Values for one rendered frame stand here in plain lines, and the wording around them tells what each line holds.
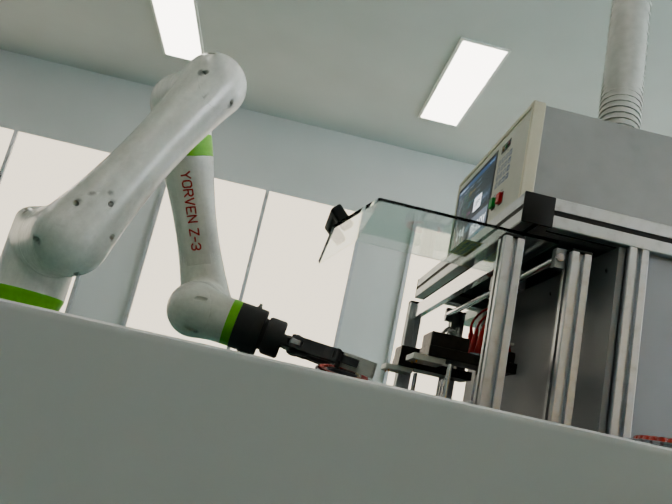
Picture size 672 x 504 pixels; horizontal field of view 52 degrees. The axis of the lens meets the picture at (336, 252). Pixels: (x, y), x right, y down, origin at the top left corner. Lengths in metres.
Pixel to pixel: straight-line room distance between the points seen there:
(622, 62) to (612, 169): 1.87
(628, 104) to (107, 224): 2.20
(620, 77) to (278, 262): 3.68
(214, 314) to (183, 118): 0.37
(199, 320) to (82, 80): 5.46
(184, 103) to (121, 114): 5.19
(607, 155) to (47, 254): 0.92
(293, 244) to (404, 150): 1.35
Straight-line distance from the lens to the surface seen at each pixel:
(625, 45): 3.13
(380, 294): 6.02
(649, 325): 1.08
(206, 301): 1.35
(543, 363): 1.23
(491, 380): 0.98
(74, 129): 6.52
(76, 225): 1.19
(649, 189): 1.25
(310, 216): 6.09
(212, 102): 1.33
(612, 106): 2.95
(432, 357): 1.13
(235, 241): 6.02
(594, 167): 1.21
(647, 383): 1.06
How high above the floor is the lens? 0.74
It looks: 14 degrees up
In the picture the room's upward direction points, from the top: 12 degrees clockwise
